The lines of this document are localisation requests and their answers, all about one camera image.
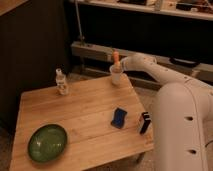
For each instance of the black small box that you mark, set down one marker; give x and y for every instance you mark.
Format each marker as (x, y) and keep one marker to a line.
(145, 121)

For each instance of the metal shelf rail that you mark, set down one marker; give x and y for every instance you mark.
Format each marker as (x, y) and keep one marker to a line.
(103, 53)

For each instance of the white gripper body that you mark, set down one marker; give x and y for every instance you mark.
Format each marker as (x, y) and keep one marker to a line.
(129, 63)

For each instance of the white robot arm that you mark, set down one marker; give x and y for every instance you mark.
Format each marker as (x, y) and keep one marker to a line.
(180, 107)

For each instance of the metal vertical pole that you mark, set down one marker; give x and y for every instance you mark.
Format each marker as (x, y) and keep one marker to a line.
(81, 37)

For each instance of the blue sponge block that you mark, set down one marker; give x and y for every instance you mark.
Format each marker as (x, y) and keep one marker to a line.
(119, 118)

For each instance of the white ceramic cup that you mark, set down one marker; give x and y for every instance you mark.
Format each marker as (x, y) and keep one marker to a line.
(116, 73)

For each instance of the green bowl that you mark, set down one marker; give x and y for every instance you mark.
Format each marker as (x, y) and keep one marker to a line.
(47, 143)

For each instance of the upper shelf with items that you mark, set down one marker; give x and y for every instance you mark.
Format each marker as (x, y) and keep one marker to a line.
(162, 9)

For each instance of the wooden table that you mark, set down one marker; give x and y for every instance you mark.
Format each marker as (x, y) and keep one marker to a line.
(86, 114)

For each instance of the clear plastic bottle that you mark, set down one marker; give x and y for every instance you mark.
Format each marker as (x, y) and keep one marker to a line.
(61, 82)

